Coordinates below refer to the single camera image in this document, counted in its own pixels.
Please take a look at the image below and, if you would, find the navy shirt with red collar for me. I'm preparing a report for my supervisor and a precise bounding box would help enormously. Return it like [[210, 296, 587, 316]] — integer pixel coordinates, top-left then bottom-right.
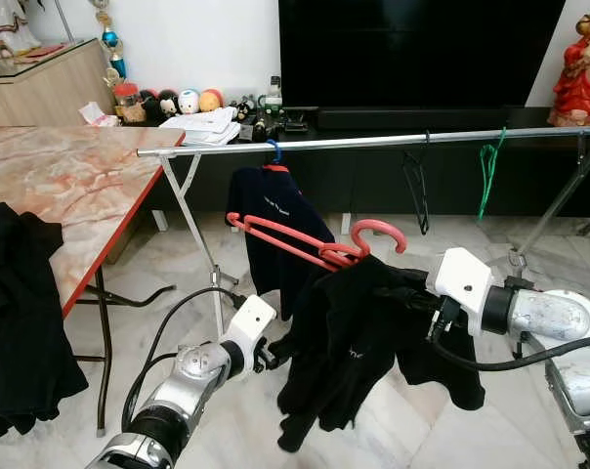
[[225, 163, 338, 324]]

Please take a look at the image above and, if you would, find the red laughing Buddha statue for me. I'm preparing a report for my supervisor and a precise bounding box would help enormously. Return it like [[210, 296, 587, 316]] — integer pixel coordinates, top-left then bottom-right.
[[549, 10, 590, 129]]

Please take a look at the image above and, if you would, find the white round plush toy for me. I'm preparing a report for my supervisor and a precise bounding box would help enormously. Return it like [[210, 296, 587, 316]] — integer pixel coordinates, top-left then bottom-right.
[[177, 89, 202, 116]]

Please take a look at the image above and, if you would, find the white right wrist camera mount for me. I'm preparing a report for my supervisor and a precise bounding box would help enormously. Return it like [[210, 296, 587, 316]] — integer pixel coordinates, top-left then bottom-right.
[[427, 247, 497, 329]]

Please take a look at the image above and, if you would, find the clear plastic bottle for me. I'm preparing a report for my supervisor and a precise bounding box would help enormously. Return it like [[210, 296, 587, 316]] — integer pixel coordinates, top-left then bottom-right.
[[266, 76, 283, 114]]

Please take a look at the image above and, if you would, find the red plastic hanger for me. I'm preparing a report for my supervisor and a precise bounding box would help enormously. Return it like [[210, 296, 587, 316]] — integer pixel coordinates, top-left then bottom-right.
[[227, 212, 409, 273]]

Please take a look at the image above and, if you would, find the green plastic hanger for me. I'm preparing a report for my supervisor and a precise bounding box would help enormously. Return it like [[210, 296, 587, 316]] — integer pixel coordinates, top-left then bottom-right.
[[478, 127, 509, 222]]

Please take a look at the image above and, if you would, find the glass jar with red lid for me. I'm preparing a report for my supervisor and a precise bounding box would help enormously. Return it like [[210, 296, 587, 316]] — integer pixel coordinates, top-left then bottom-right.
[[114, 83, 144, 126]]

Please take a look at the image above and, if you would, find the dark grey plastic hanger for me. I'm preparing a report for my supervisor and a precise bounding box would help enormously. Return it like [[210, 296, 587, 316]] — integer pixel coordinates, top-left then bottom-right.
[[402, 132, 432, 238]]

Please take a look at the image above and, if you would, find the pink tissue box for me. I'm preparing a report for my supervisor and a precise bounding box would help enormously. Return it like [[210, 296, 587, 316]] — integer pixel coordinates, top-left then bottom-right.
[[78, 101, 116, 127]]

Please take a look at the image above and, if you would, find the gold and blue trophy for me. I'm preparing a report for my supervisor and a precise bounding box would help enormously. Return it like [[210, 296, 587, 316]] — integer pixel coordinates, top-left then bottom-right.
[[92, 0, 131, 85]]

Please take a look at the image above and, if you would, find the silver metal clothes rack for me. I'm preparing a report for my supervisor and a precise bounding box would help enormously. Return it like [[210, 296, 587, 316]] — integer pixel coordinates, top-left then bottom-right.
[[137, 125, 590, 339]]

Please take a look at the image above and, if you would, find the black shirt with green logo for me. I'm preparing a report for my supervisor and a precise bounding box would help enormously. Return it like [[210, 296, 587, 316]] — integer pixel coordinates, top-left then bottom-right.
[[275, 256, 487, 454]]

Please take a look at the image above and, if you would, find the light wood sideboard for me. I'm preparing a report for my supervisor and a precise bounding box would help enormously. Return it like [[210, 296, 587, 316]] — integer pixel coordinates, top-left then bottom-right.
[[0, 37, 116, 129]]

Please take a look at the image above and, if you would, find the black TV console cabinet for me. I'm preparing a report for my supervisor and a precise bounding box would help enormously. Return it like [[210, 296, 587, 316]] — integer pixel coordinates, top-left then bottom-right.
[[134, 107, 590, 219]]

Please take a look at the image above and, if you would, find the black flat screen television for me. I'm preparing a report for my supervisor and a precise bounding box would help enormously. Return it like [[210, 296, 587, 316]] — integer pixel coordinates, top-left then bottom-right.
[[277, 0, 569, 111]]

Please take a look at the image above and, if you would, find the black shirt with red collar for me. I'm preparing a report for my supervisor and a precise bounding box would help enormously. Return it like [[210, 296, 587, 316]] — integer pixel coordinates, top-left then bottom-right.
[[0, 200, 90, 440]]

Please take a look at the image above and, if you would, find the white porcelain figurine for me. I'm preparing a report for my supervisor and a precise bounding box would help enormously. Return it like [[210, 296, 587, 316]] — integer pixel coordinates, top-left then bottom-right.
[[0, 0, 43, 61]]

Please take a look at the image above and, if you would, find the stack of white papers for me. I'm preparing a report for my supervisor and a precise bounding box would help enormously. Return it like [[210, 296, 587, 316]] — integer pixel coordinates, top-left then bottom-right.
[[158, 107, 243, 149]]

